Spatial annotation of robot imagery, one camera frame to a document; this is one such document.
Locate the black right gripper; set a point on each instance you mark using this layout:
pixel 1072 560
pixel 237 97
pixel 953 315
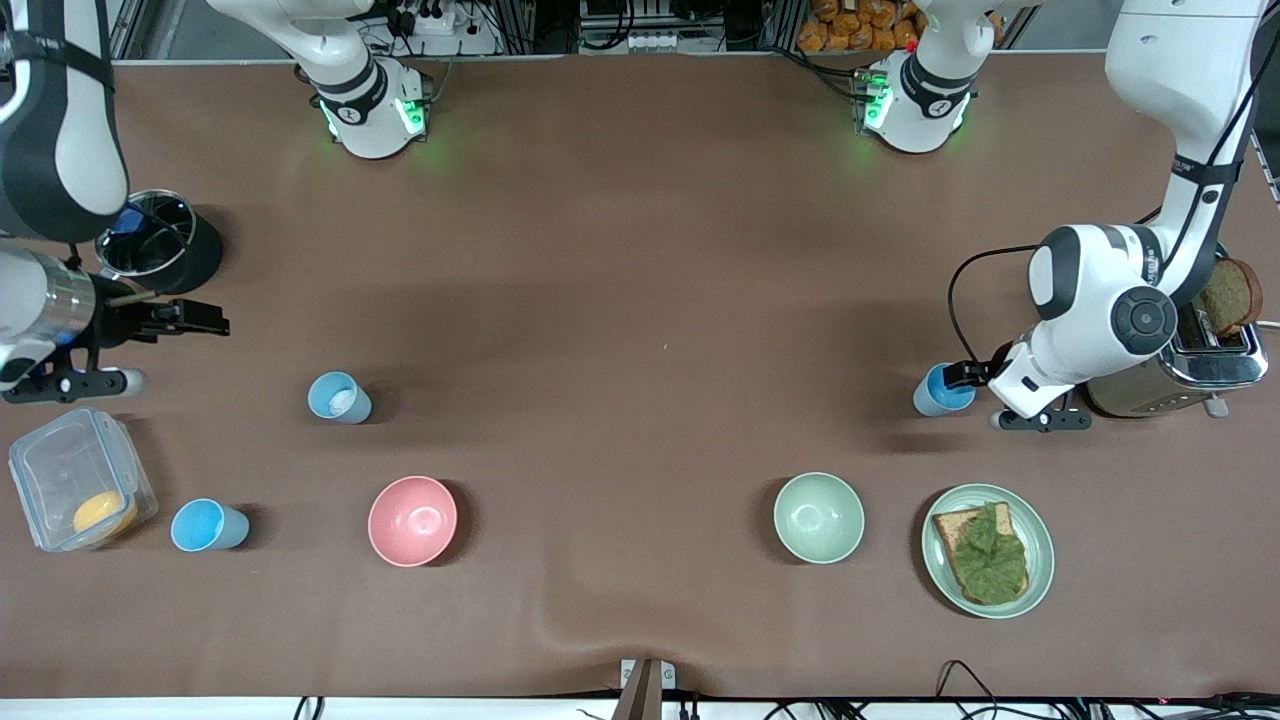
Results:
pixel 113 321

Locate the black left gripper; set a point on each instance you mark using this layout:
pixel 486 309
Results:
pixel 968 377

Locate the blue cup holding white tissue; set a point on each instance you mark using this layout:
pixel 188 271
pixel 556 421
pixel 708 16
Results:
pixel 322 400

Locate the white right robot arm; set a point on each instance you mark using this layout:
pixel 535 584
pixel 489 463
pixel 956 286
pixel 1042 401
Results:
pixel 75 150

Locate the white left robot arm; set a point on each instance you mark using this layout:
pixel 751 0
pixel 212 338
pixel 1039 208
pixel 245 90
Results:
pixel 1190 80

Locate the black utensil holder cup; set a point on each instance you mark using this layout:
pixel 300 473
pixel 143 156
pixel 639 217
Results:
pixel 200 255

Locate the brown bread slice on plate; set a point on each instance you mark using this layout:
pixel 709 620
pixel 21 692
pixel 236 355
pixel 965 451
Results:
pixel 948 525

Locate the green lettuce leaf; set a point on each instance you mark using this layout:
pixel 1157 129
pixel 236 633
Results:
pixel 990 560

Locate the pale green plate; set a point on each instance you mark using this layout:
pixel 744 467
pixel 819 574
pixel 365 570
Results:
pixel 1040 560

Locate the clear plastic container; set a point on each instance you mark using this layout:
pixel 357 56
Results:
pixel 60 470

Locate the pale green bowl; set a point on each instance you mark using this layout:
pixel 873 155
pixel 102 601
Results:
pixel 818 518

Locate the yellow food piece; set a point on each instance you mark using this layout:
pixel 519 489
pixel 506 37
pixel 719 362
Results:
pixel 104 513

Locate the cream and chrome toaster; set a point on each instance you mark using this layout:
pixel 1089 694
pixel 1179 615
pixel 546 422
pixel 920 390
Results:
pixel 1210 365

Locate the brown bread slice in toaster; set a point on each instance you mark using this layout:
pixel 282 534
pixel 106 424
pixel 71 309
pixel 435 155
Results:
pixel 1232 298

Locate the pink bowl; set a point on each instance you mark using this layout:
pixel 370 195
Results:
pixel 412 522

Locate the bag of orange snacks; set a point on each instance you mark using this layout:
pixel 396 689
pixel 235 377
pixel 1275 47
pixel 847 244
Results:
pixel 860 25

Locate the white power strip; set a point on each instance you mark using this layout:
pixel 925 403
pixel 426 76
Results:
pixel 430 18

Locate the metal table clamp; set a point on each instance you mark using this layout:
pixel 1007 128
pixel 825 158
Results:
pixel 647 685

